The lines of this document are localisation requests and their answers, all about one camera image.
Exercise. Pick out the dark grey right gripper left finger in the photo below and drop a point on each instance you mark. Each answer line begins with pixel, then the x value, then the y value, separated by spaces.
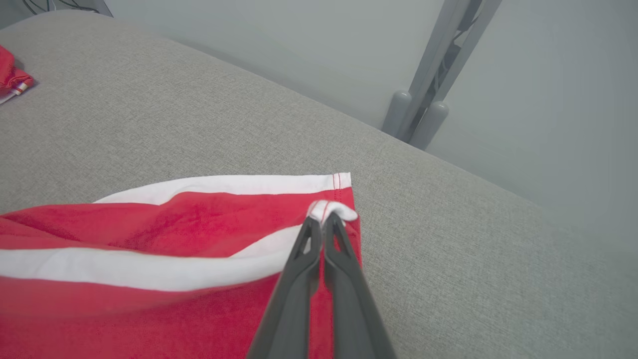
pixel 294 309

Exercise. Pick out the red white Bulls shorts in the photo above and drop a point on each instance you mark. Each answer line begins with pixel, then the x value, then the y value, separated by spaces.
pixel 149 224

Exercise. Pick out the red white Bulls jersey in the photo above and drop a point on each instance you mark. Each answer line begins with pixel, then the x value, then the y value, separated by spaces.
pixel 10 75

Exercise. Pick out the grey metal post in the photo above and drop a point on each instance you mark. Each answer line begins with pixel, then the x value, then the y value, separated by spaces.
pixel 433 65

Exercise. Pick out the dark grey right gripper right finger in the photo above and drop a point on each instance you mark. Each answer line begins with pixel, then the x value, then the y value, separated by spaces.
pixel 354 309

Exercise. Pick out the grey fabric sofa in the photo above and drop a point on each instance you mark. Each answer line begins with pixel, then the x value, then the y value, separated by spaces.
pixel 448 249

